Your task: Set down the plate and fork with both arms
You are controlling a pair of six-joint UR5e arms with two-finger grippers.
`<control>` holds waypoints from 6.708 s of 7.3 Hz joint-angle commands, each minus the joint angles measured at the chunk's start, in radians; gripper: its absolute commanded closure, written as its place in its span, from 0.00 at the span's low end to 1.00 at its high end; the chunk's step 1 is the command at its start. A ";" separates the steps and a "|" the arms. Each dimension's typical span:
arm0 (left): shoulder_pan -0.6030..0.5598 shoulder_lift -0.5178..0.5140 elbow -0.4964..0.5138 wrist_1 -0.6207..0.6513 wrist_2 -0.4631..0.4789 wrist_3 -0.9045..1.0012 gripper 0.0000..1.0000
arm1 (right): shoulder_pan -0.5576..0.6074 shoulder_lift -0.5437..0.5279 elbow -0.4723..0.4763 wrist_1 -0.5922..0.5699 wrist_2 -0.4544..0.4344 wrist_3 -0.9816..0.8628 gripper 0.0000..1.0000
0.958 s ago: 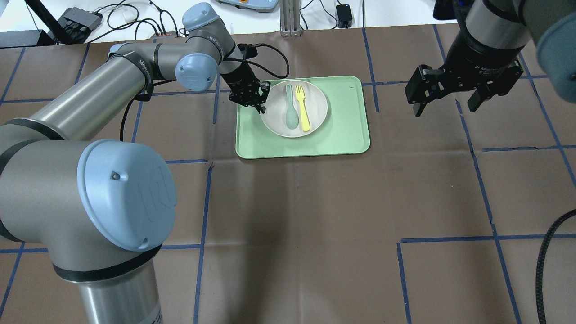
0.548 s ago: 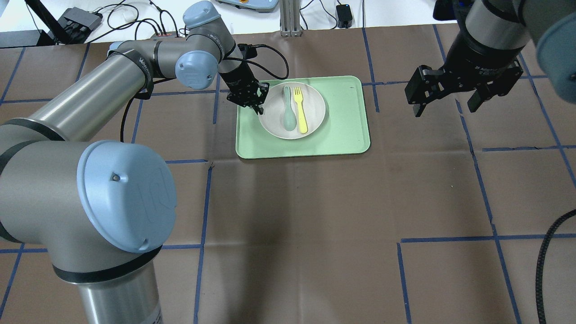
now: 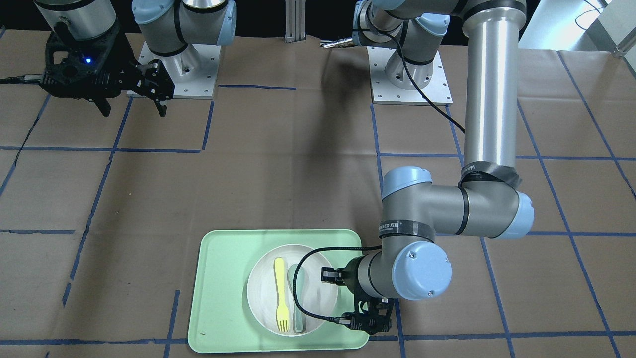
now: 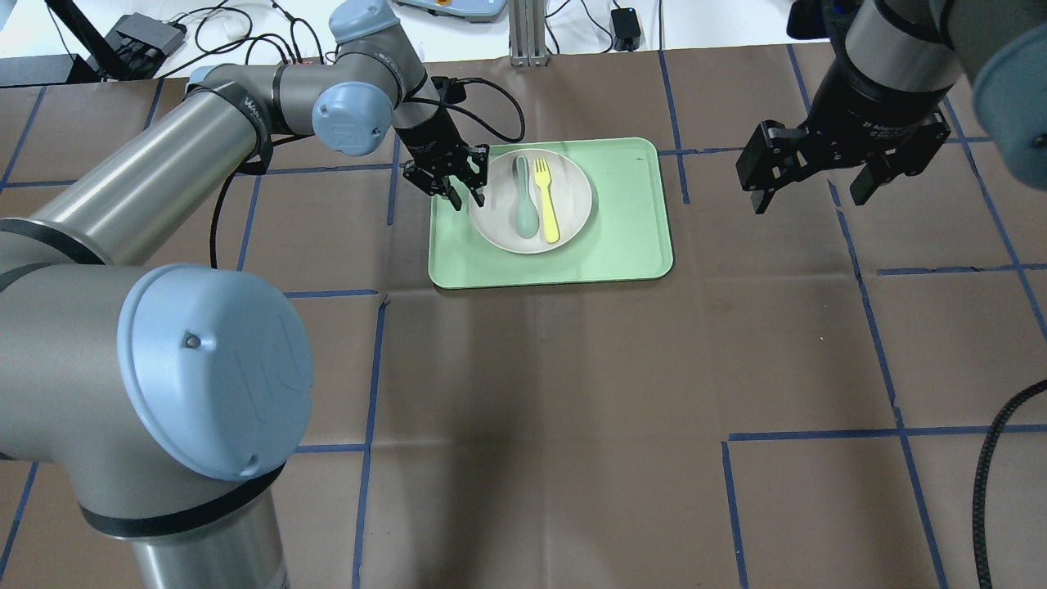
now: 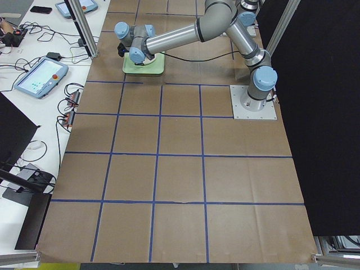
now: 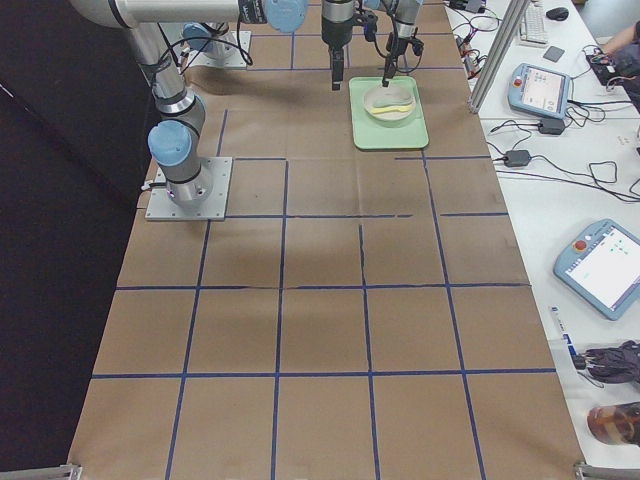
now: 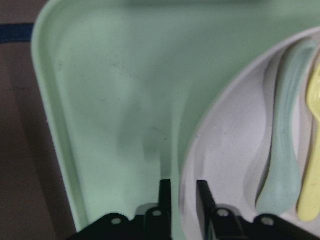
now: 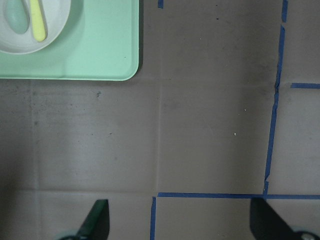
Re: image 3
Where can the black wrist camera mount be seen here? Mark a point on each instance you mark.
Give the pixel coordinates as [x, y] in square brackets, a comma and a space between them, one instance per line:
[371, 315]
[86, 69]

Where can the light green tray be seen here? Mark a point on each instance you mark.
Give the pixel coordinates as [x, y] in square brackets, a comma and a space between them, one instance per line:
[221, 320]

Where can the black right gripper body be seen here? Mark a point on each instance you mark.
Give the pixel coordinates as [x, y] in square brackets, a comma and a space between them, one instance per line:
[127, 68]

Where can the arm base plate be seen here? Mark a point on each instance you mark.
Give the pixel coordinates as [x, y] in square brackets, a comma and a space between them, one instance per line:
[194, 71]
[390, 84]

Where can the grey-green plastic spoon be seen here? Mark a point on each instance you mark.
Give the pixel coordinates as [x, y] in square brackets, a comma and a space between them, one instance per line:
[299, 318]

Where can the yellow plastic fork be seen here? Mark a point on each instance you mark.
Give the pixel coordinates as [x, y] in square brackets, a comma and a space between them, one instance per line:
[282, 310]

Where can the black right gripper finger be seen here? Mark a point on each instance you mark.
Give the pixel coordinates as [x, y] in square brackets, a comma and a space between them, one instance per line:
[161, 106]
[103, 106]

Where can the white round plate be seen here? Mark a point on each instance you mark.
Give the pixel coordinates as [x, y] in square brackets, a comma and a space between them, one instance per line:
[318, 297]

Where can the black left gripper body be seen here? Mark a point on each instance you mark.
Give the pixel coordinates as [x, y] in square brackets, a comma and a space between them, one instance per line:
[352, 276]

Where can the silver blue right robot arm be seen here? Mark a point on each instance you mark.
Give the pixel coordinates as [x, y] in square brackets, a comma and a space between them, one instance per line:
[168, 26]

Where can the aluminium frame post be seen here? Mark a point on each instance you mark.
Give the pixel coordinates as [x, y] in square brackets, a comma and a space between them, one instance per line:
[295, 21]

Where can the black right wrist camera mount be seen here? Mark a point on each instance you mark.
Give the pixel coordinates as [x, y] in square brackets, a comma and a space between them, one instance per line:
[86, 69]

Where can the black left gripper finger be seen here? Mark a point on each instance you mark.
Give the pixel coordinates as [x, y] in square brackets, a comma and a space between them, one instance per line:
[333, 273]
[337, 281]

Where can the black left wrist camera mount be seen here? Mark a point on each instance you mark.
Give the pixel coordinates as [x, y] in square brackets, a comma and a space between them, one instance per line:
[371, 315]

